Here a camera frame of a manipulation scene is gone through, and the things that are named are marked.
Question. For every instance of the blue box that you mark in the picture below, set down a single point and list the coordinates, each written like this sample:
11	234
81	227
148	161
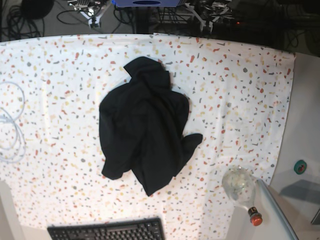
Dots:
148	3

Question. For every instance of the clear bottle with orange cap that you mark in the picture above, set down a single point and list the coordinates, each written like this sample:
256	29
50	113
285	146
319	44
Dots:
240	187

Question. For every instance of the terrazzo pattern tablecloth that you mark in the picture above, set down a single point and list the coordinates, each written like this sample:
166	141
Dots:
239	97

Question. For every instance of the green tape roll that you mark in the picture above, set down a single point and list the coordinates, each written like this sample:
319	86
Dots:
300	167

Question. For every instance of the black t-shirt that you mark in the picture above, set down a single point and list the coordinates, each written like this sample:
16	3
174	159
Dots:
141	126

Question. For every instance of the grey metal bar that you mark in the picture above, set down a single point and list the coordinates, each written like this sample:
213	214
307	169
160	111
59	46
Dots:
274	221

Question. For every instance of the black computer keyboard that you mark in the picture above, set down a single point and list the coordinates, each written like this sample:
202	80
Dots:
143	229

